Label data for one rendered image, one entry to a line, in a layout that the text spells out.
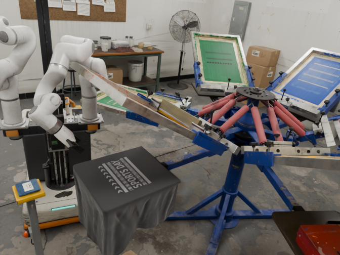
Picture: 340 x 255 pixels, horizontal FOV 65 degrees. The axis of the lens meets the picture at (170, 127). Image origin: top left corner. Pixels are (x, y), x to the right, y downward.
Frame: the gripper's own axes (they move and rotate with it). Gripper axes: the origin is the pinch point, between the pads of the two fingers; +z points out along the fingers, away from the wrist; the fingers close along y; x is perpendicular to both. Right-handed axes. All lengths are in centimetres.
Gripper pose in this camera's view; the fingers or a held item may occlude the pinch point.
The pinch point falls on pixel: (79, 145)
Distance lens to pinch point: 142.6
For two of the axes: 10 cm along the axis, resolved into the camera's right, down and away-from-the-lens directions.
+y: 4.6, 4.6, -7.6
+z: 4.8, 5.9, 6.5
